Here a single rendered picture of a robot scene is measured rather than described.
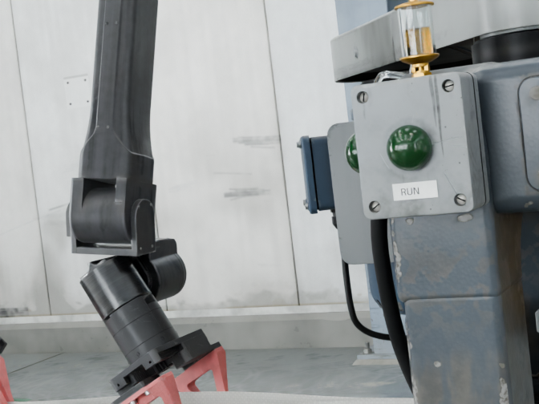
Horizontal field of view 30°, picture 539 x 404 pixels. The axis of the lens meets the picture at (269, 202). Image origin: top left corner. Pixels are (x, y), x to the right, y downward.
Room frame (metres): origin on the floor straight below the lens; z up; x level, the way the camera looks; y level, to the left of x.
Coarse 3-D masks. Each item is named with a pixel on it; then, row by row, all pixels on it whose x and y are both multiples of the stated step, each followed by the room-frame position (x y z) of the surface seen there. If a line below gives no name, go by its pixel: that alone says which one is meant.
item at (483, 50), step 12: (504, 36) 0.79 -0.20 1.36; (516, 36) 0.78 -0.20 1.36; (528, 36) 0.78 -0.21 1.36; (480, 48) 0.80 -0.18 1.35; (492, 48) 0.79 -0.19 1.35; (504, 48) 0.79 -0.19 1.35; (516, 48) 0.78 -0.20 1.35; (528, 48) 0.78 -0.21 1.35; (480, 60) 0.81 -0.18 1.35; (492, 60) 0.79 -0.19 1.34; (504, 60) 0.79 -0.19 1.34
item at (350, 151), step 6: (354, 138) 0.68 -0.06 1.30; (348, 144) 0.69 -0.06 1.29; (354, 144) 0.68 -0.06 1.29; (348, 150) 0.68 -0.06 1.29; (354, 150) 0.68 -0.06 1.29; (348, 156) 0.68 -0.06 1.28; (354, 156) 0.68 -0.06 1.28; (348, 162) 0.69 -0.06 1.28; (354, 162) 0.68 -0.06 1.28; (354, 168) 0.69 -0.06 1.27
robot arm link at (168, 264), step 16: (144, 208) 1.01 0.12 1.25; (144, 224) 1.01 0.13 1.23; (144, 240) 1.01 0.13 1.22; (160, 240) 1.08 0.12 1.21; (144, 256) 1.06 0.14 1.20; (160, 256) 1.08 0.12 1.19; (176, 256) 1.10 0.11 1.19; (160, 272) 1.06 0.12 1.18; (176, 272) 1.08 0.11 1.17; (160, 288) 1.06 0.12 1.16; (176, 288) 1.09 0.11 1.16
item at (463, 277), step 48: (480, 96) 0.69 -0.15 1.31; (528, 96) 0.67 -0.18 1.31; (528, 144) 0.67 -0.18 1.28; (528, 192) 0.67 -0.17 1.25; (432, 240) 0.70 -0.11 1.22; (480, 240) 0.68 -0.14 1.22; (528, 240) 0.87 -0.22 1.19; (432, 288) 0.70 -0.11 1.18; (480, 288) 0.68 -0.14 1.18; (528, 288) 0.88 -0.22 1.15; (432, 336) 0.70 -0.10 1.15; (480, 336) 0.69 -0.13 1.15; (528, 336) 0.88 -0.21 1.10; (432, 384) 0.70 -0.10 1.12; (480, 384) 0.69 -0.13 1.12; (528, 384) 0.73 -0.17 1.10
